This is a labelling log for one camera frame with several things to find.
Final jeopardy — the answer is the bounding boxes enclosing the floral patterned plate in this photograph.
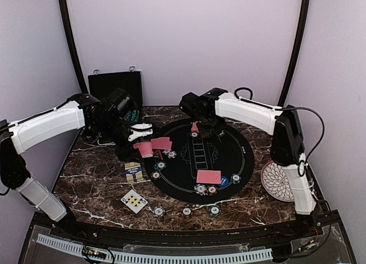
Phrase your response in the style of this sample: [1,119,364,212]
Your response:
[261,161,295,202]

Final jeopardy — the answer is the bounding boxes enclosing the black poker chip case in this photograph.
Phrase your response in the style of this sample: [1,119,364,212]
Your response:
[87,66,144,146]

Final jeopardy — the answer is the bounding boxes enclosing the green chip row right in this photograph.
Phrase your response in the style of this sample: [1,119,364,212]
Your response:
[131,110,140,122]

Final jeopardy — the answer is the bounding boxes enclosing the blue chip stack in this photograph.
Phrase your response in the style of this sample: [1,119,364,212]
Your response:
[153,206,165,218]

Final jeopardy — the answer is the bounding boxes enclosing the face-up spade card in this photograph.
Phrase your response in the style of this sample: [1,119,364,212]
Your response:
[120,190,148,214]

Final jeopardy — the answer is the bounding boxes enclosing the red triangular all-in marker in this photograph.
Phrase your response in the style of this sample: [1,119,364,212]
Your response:
[153,150,164,160]

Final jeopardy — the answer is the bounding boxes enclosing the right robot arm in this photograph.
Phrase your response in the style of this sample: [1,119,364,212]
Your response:
[179,87,317,238]

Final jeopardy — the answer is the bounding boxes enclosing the orange 100 chip stack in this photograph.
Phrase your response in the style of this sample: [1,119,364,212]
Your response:
[182,207,192,216]

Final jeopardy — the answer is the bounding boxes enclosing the red card deck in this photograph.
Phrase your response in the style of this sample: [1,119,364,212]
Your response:
[124,162,144,183]

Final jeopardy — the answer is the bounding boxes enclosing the green-blue 50 chip stack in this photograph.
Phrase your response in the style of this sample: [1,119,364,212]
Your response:
[208,205,221,218]

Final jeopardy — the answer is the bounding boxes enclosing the green chip row left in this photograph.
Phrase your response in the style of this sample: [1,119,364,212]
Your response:
[124,110,136,122]

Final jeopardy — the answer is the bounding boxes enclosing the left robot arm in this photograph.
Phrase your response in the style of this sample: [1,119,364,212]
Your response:
[1,89,152,239]

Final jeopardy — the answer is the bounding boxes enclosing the green chip row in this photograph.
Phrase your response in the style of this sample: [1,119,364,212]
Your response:
[124,110,136,122]
[131,110,140,122]

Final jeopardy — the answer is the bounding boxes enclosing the card dealt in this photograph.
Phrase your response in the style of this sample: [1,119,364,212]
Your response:
[161,141,172,150]
[191,122,200,133]
[196,170,221,185]

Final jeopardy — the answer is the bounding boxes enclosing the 50 chips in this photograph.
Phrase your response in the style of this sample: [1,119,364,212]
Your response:
[231,174,241,185]
[154,161,166,171]

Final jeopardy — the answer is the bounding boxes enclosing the red-backed playing card deck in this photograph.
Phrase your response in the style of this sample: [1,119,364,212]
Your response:
[133,141,153,158]

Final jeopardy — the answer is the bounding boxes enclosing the white cable duct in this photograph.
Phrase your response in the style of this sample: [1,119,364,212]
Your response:
[36,234,273,263]

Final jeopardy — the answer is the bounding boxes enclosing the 10 chips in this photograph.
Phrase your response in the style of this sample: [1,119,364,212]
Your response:
[194,184,207,196]
[163,150,177,159]

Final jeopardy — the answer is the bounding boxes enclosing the round black poker mat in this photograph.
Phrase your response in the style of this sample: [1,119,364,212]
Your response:
[144,118,254,204]

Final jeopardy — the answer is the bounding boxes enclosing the blue small blind button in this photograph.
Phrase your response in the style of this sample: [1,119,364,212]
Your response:
[219,176,229,187]

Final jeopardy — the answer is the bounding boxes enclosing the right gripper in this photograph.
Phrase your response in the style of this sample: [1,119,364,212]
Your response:
[196,114,228,139]

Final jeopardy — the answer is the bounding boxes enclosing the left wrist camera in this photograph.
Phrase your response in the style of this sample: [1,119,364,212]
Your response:
[128,123,153,142]

